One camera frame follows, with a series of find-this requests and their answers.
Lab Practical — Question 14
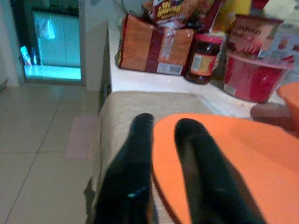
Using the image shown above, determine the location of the red yellow snack bag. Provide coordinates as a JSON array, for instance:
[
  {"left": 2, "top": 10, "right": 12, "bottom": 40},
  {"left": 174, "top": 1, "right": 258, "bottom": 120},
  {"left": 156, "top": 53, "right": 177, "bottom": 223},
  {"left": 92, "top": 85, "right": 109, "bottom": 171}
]
[{"left": 142, "top": 0, "right": 222, "bottom": 30}]

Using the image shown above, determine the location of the orange bowl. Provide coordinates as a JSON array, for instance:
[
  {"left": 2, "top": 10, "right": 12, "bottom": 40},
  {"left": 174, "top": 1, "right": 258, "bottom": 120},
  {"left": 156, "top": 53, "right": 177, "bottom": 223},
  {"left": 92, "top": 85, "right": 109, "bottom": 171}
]
[{"left": 277, "top": 82, "right": 299, "bottom": 119}]

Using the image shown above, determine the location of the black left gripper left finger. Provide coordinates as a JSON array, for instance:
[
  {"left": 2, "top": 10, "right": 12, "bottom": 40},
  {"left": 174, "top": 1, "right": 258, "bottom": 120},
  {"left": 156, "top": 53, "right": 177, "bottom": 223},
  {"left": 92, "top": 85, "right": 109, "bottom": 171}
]
[{"left": 93, "top": 113, "right": 155, "bottom": 224}]

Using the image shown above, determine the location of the red plastic container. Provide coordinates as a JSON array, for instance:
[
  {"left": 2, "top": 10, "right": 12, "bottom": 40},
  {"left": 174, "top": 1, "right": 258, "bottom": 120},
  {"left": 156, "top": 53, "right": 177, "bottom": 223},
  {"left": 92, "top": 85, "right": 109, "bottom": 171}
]
[{"left": 223, "top": 52, "right": 294, "bottom": 104}]

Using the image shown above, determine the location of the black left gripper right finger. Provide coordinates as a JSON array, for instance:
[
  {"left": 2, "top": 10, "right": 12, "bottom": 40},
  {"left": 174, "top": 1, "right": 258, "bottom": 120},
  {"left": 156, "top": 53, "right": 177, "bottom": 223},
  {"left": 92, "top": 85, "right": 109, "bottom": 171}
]
[{"left": 174, "top": 118, "right": 267, "bottom": 224}]

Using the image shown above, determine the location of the orange plate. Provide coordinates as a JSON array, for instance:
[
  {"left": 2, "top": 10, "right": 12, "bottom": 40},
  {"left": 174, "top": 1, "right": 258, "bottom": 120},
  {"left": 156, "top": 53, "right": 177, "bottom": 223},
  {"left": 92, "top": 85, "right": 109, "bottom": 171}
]
[{"left": 151, "top": 113, "right": 299, "bottom": 224}]

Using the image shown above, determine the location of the orange maroon snack bag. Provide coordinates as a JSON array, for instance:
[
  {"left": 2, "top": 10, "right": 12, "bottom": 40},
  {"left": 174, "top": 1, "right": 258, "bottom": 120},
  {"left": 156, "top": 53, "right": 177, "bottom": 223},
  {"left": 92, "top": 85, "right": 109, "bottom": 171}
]
[{"left": 116, "top": 14, "right": 195, "bottom": 77}]

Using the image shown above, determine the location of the pink floor mat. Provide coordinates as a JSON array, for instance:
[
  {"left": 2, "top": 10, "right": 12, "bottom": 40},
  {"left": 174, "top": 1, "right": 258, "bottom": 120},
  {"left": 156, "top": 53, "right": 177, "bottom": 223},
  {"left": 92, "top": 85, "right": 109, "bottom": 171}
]
[{"left": 63, "top": 116, "right": 99, "bottom": 161}]

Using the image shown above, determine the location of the white printed food package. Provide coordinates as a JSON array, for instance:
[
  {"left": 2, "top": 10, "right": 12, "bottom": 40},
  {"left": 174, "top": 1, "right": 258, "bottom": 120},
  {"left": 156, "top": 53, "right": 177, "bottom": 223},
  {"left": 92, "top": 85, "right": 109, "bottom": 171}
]
[{"left": 271, "top": 20, "right": 299, "bottom": 59}]

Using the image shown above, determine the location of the beige woven table cloth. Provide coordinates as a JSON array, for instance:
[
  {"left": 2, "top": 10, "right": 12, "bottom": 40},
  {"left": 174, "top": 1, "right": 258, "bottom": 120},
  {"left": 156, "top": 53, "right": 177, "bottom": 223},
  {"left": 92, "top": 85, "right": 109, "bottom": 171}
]
[{"left": 90, "top": 91, "right": 211, "bottom": 224}]

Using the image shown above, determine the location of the glass jar with red lid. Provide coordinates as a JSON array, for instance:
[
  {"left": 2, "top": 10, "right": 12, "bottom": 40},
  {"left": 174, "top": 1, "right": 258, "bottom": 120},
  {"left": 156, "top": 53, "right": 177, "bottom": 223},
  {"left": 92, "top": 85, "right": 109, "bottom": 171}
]
[{"left": 184, "top": 34, "right": 222, "bottom": 84}]

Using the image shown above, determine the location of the glass door dark frame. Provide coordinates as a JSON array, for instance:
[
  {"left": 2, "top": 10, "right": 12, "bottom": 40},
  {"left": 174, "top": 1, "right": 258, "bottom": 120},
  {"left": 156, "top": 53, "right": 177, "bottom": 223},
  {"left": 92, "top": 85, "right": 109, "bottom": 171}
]
[{"left": 10, "top": 0, "right": 86, "bottom": 84}]

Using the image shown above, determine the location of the yellow package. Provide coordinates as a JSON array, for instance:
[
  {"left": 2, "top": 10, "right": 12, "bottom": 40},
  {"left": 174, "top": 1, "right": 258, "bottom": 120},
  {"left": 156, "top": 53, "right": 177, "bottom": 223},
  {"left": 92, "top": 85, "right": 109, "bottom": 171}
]
[{"left": 214, "top": 0, "right": 252, "bottom": 32}]

